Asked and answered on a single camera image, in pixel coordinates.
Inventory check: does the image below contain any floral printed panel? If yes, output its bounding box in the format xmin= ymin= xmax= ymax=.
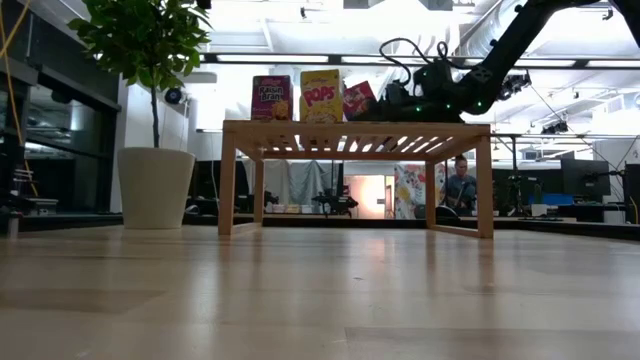
xmin=393 ymin=163 xmax=446 ymax=220

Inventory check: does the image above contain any yellow Pops cereal box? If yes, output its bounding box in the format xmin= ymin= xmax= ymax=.
xmin=299 ymin=68 xmax=345 ymax=125

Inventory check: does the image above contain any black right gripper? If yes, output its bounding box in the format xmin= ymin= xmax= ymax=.
xmin=351 ymin=82 xmax=464 ymax=123

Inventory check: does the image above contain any person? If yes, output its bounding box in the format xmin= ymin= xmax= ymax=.
xmin=444 ymin=154 xmax=479 ymax=214

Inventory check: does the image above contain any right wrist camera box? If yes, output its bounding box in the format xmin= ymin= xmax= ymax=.
xmin=412 ymin=58 xmax=456 ymax=95

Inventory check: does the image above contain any blue box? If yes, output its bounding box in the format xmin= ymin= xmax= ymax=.
xmin=541 ymin=193 xmax=575 ymax=207

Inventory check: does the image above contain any purple Raisin Bran cereal box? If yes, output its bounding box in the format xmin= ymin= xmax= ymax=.
xmin=250 ymin=74 xmax=294 ymax=122

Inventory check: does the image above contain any white round plant pot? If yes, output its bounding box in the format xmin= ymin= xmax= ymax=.
xmin=116 ymin=146 xmax=197 ymax=231

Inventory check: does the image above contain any green leafy plant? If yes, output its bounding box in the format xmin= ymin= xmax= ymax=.
xmin=67 ymin=0 xmax=214 ymax=149

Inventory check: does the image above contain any red cereal box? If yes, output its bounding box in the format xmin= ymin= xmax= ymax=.
xmin=341 ymin=80 xmax=378 ymax=122

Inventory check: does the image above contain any yellow hanging cable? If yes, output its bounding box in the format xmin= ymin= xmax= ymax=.
xmin=0 ymin=0 xmax=39 ymax=199

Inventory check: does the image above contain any dark computer monitor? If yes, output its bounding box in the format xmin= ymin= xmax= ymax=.
xmin=559 ymin=158 xmax=612 ymax=197

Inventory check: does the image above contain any black ceiling spotlight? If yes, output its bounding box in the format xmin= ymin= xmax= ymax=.
xmin=497 ymin=72 xmax=533 ymax=103
xmin=541 ymin=119 xmax=570 ymax=136

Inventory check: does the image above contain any grey hanging cloth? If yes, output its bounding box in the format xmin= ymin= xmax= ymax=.
xmin=243 ymin=159 xmax=334 ymax=206

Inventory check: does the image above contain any slatted wooden shelf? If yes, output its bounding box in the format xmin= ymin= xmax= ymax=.
xmin=217 ymin=119 xmax=495 ymax=240

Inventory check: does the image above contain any long ceiling light strip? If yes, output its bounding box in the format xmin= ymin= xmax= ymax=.
xmin=199 ymin=52 xmax=640 ymax=70

